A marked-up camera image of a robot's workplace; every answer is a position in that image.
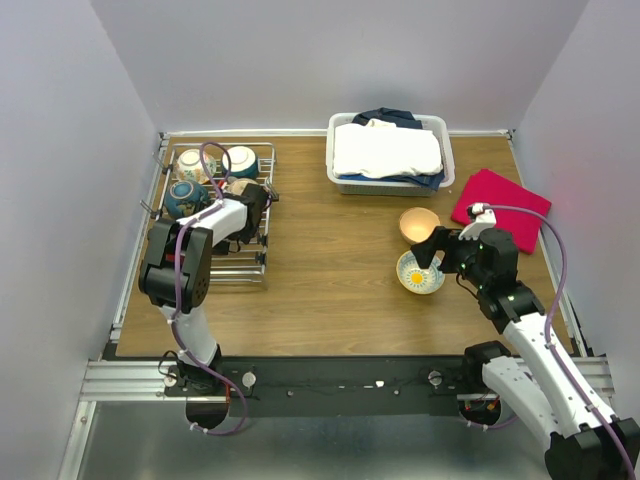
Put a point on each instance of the red folded cloth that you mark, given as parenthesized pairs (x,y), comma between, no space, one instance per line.
(488,187)

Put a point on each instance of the yellow dotted white bowl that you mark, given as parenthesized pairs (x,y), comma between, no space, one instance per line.
(416,279)

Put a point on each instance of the dark blue floral bowl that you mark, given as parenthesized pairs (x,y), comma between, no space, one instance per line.
(185,198)

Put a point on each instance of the dark blue cloth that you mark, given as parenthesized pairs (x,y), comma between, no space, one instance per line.
(382,116)

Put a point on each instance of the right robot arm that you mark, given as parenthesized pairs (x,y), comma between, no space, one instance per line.
(580,434)

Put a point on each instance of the white floral bowl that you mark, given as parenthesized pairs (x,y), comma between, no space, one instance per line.
(189,167)

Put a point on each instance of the white plastic laundry basket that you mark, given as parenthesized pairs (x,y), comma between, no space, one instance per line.
(390,152)

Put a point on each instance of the white folded cloth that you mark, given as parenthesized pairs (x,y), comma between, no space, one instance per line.
(379,152)

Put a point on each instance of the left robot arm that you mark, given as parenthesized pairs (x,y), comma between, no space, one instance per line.
(175,272)

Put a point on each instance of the beige flower pattern bowl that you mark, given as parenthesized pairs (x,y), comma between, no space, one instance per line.
(416,224)

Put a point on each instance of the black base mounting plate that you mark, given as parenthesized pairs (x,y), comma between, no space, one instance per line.
(236,389)

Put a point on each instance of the plain beige bowl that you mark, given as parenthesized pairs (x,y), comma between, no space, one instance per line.
(241,187)

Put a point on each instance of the teal white bowl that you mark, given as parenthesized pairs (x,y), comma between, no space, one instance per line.
(240,162)

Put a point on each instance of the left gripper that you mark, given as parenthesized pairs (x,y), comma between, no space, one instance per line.
(228,247)

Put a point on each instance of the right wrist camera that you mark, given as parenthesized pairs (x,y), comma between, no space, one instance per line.
(482,217)

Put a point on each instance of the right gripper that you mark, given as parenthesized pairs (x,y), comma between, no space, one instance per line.
(425,251)

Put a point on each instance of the metal wire dish rack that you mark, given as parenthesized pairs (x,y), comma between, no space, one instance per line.
(244,262)

